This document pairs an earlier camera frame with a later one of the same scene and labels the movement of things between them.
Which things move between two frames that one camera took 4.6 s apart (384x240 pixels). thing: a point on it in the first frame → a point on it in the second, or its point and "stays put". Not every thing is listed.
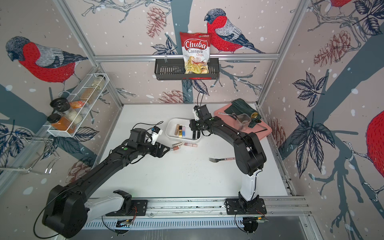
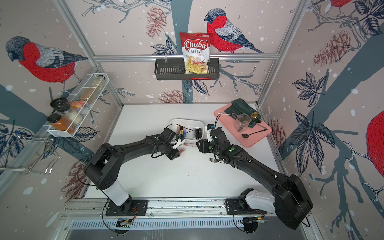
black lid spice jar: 62,105 stays put
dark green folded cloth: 239,106 stays put
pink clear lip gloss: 193,145 stays put
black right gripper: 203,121 → 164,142
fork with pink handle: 217,160 stays put
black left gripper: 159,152 → 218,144
